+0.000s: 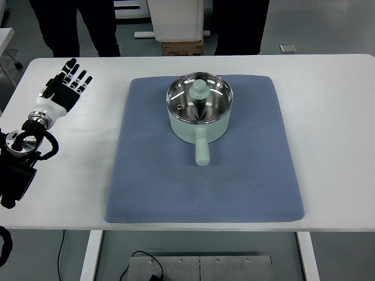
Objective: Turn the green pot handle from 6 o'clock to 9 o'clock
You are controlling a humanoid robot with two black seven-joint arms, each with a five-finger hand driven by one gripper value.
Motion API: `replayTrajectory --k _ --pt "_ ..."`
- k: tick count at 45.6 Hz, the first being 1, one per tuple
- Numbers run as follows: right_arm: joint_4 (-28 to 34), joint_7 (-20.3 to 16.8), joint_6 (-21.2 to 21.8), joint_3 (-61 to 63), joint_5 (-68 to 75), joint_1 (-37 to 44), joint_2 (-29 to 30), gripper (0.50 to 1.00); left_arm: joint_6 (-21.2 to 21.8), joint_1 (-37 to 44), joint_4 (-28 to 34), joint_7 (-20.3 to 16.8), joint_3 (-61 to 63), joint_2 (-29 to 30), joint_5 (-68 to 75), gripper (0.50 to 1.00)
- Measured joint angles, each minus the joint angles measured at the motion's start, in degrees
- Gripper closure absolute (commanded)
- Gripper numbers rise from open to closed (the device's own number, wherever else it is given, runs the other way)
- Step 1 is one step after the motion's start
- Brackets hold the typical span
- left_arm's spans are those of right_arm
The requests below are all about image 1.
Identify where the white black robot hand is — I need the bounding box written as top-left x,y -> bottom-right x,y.
35,58 -> 93,124

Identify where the black power cable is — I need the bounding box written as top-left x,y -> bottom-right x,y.
57,229 -> 165,281

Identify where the metal base plate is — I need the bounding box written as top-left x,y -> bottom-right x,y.
127,255 -> 275,280

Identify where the cardboard box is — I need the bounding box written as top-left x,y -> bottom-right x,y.
162,40 -> 204,56

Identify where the green pot with handle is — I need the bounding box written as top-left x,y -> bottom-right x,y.
166,71 -> 234,168

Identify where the glass lid with green knob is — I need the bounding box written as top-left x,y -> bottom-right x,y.
166,72 -> 233,125

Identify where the white table leg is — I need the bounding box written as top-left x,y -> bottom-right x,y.
80,230 -> 104,281
296,232 -> 320,281

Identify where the blue quilted mat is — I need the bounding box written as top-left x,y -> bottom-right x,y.
105,75 -> 304,224

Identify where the grey floor plate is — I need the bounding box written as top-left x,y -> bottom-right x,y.
279,44 -> 296,54

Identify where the person in black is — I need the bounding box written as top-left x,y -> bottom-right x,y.
213,0 -> 270,56
30,0 -> 121,58

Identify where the person in black right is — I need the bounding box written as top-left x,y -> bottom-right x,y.
213,0 -> 270,56

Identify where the white table leg left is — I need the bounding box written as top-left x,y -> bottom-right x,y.
80,230 -> 104,281

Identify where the person in black left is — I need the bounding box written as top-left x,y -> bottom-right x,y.
30,0 -> 121,58

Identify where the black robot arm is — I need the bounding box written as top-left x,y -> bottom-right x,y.
1,58 -> 93,209

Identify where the white table leg right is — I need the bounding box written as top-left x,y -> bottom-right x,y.
296,232 -> 320,281

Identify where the white cabinet stand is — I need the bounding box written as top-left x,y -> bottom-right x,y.
134,0 -> 204,42

